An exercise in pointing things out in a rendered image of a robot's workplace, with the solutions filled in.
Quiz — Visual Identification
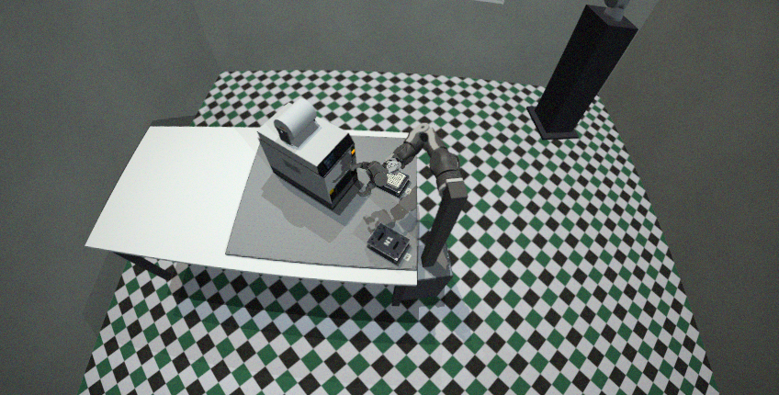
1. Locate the white horizontal cylinder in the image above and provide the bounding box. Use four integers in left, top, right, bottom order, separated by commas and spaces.
274, 98, 317, 141

